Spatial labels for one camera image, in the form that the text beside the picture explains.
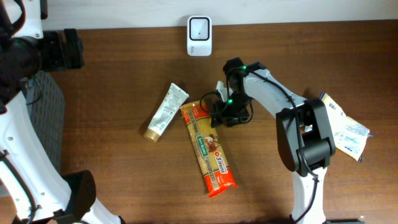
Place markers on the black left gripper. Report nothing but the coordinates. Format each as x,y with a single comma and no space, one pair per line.
73,47

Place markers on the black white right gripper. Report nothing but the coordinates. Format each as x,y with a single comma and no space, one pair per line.
219,117

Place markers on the white tube with gold cap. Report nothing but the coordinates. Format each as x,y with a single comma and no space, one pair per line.
171,103

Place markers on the orange spaghetti packet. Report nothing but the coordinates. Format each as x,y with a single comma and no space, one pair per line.
209,151

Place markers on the yellow white snack bag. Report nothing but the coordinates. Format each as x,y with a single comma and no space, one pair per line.
349,135

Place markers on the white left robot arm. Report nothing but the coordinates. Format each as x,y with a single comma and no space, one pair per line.
39,192

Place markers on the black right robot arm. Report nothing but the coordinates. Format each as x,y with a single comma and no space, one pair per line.
304,136

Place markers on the white barcode scanner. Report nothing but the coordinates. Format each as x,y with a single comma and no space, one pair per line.
199,36

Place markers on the grey plastic basket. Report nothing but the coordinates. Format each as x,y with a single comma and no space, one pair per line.
46,109

